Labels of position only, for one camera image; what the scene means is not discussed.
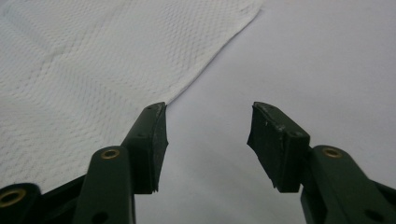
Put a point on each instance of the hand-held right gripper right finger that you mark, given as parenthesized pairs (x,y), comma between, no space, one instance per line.
(280,149)

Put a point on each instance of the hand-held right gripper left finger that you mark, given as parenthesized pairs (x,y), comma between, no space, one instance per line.
(146,146)

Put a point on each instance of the white textured towel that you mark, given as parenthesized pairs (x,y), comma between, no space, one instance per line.
(93,77)

